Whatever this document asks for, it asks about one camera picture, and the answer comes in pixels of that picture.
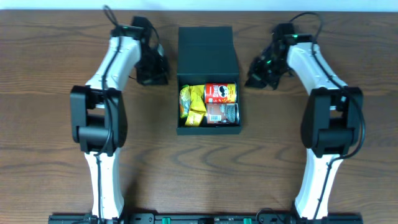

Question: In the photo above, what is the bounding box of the brown Pringles can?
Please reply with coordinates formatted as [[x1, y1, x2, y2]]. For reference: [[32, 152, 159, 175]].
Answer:
[[206, 103, 240, 124]]

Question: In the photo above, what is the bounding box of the yellow snack packet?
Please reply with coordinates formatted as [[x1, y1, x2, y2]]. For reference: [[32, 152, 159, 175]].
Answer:
[[190, 85, 206, 112]]

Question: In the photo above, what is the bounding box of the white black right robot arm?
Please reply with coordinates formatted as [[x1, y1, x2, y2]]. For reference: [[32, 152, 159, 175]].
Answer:
[[245, 22, 365, 223]]

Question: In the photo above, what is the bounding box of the red Pringles can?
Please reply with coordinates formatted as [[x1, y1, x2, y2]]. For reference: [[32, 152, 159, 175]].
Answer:
[[204, 83, 237, 103]]

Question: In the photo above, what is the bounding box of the black gift box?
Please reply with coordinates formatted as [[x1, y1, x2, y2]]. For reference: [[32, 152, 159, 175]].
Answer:
[[175, 26, 243, 136]]

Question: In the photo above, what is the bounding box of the orange cracker packet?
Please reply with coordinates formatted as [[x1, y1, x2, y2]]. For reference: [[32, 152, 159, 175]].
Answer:
[[185, 110, 206, 127]]

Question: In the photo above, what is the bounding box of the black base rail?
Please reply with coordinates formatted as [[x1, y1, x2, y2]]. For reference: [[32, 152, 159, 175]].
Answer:
[[48, 212, 364, 224]]

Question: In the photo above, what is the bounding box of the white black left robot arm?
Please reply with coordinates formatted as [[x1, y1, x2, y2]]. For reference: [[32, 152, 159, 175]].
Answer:
[[70, 16, 169, 223]]

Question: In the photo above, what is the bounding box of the green pandan snack packet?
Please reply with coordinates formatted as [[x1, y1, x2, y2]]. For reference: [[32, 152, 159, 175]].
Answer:
[[179, 85, 191, 119]]

